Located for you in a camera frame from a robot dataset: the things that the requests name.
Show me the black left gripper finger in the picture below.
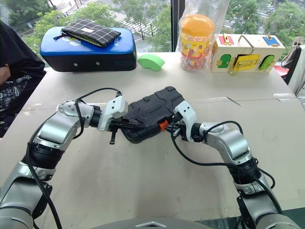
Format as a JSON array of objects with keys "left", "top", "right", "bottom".
[
  {"left": 120, "top": 119, "right": 142, "bottom": 127},
  {"left": 120, "top": 125, "right": 145, "bottom": 132}
]

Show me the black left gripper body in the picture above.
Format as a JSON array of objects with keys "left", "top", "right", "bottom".
[{"left": 108, "top": 117, "right": 127, "bottom": 146}]

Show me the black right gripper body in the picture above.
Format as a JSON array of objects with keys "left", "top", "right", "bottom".
[{"left": 174, "top": 113, "right": 192, "bottom": 142}]

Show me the black plastic tool case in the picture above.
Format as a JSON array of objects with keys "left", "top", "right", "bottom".
[{"left": 120, "top": 86, "right": 186, "bottom": 144}]

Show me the wooden lock activity box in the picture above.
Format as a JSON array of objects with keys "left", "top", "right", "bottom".
[{"left": 209, "top": 33, "right": 286, "bottom": 76}]

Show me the green curved foam block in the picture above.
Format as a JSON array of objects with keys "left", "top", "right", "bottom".
[{"left": 137, "top": 53, "right": 165, "bottom": 72}]

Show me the blue black padded case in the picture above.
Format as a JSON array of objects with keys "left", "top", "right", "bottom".
[{"left": 39, "top": 26, "right": 138, "bottom": 72}]

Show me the colourful jar with orange lid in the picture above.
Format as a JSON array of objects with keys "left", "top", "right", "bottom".
[{"left": 179, "top": 13, "right": 216, "bottom": 72}]

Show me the dark grey rounded cover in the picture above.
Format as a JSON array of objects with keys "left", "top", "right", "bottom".
[{"left": 91, "top": 217, "right": 210, "bottom": 229}]

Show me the black white grid pouch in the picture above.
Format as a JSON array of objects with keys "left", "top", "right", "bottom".
[{"left": 53, "top": 19, "right": 122, "bottom": 48}]

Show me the red object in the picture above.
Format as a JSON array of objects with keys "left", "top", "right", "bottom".
[{"left": 274, "top": 64, "right": 290, "bottom": 77}]

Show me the person in black clothes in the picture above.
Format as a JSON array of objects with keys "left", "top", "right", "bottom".
[{"left": 0, "top": 21, "right": 47, "bottom": 138}]

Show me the clear plastic bag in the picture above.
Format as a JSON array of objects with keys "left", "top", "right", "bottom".
[{"left": 175, "top": 0, "right": 231, "bottom": 72}]

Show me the person in light clothes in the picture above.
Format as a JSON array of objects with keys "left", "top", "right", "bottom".
[{"left": 281, "top": 37, "right": 305, "bottom": 96}]

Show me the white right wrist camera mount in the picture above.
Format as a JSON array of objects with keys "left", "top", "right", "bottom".
[{"left": 173, "top": 100, "right": 198, "bottom": 143}]

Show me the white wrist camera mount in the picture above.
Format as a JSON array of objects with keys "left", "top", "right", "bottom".
[
  {"left": 173, "top": 100, "right": 198, "bottom": 143},
  {"left": 97, "top": 94, "right": 130, "bottom": 132}
]

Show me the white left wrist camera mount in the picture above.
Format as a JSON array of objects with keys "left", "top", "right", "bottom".
[{"left": 97, "top": 94, "right": 130, "bottom": 132}]

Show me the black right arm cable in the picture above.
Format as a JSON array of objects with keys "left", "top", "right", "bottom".
[{"left": 170, "top": 120, "right": 284, "bottom": 217}]

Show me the dark window frame post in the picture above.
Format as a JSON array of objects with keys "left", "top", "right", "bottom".
[{"left": 171, "top": 0, "right": 186, "bottom": 52}]

